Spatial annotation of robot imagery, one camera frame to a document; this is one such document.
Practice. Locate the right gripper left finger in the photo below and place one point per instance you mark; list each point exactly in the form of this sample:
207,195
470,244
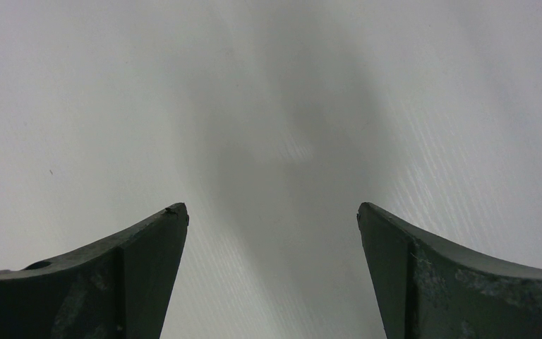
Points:
117,287

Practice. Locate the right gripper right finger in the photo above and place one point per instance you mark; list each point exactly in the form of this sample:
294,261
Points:
429,287

